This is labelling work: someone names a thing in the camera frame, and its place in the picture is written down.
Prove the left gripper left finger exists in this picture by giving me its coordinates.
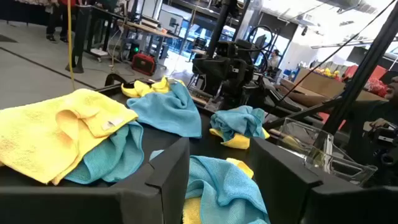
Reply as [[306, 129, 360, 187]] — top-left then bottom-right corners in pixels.
[[0, 136, 191, 224]]

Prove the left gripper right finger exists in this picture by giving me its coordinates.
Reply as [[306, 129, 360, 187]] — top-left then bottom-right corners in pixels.
[[250, 136, 398, 224]]

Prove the blue microfiber towel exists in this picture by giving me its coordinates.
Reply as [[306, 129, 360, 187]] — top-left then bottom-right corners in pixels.
[[64, 121, 145, 185], [126, 81, 203, 139], [149, 149, 271, 224], [210, 105, 267, 142]]

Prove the person's forearm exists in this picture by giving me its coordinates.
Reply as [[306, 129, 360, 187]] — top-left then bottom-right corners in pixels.
[[273, 83, 343, 108]]

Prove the clear plastic basket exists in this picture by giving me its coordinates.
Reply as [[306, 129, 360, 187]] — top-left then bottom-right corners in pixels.
[[276, 117, 379, 187]]

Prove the person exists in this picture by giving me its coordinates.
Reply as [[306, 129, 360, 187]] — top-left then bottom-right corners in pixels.
[[45, 0, 78, 44], [341, 74, 398, 187], [267, 49, 281, 70]]

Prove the red and black tool bag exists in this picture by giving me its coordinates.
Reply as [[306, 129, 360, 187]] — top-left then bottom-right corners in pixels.
[[130, 52, 157, 77]]

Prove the desk with wooden top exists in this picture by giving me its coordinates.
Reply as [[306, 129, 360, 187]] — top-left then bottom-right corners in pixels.
[[116, 18, 180, 71]]

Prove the cardboard box with toys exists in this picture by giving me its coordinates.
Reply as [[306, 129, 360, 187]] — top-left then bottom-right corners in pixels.
[[295, 67, 388, 101]]

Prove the yellow extension cord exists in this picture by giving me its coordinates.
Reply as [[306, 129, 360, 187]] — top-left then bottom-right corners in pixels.
[[66, 0, 76, 91]]

